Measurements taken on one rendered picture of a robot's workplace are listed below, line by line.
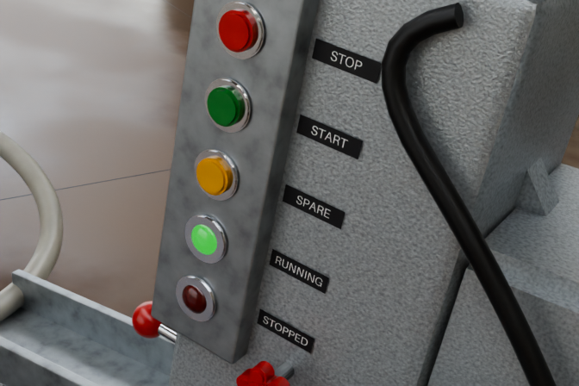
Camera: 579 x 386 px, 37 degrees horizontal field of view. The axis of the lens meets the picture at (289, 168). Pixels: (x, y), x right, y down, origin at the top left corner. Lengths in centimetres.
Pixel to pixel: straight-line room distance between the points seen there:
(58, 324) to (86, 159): 254
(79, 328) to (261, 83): 57
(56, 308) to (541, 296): 66
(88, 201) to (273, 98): 278
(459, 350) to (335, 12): 23
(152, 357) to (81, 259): 201
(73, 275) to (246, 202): 234
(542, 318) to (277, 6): 24
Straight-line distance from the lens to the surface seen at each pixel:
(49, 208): 122
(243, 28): 53
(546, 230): 59
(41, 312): 109
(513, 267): 55
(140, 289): 286
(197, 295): 63
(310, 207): 57
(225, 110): 55
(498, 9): 48
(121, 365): 99
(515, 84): 49
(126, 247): 305
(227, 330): 63
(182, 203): 61
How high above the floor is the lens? 167
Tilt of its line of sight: 26 degrees down
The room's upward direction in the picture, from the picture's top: 12 degrees clockwise
